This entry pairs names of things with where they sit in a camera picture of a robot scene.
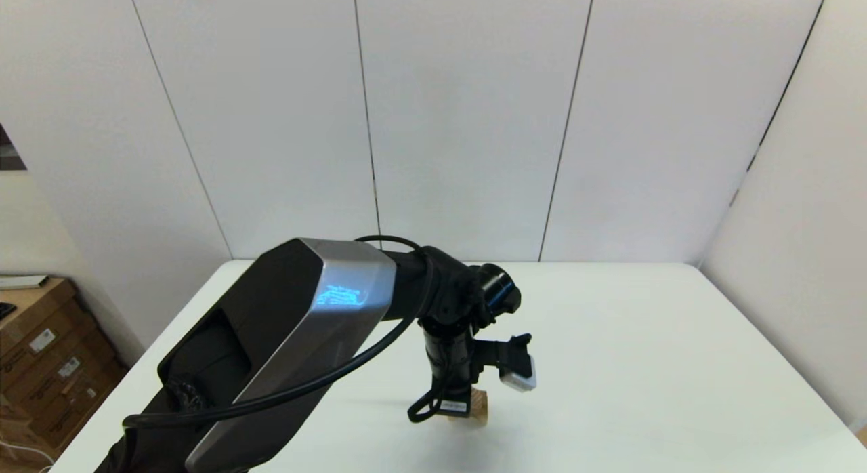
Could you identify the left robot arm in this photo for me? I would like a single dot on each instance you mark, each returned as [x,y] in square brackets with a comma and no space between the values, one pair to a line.
[305,351]

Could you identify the arched wooden building block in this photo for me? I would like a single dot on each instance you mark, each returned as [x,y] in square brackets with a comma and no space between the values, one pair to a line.
[479,415]

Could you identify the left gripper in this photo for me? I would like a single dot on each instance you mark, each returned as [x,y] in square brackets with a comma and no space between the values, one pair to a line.
[450,364]

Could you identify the flat white bar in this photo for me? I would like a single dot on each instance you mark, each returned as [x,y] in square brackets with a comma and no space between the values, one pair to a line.
[24,282]

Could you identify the flat cardboard sheet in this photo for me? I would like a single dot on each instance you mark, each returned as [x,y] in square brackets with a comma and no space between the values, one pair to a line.
[12,419]

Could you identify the brown cardboard box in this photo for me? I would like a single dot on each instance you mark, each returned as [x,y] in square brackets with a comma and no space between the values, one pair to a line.
[81,415]
[40,303]
[47,378]

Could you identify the small black device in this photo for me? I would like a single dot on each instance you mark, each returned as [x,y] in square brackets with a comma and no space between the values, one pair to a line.
[5,311]

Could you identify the rectangular wooden building block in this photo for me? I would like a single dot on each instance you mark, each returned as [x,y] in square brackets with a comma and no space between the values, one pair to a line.
[479,398]

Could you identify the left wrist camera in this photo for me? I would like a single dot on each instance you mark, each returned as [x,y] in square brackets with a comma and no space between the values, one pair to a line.
[518,375]

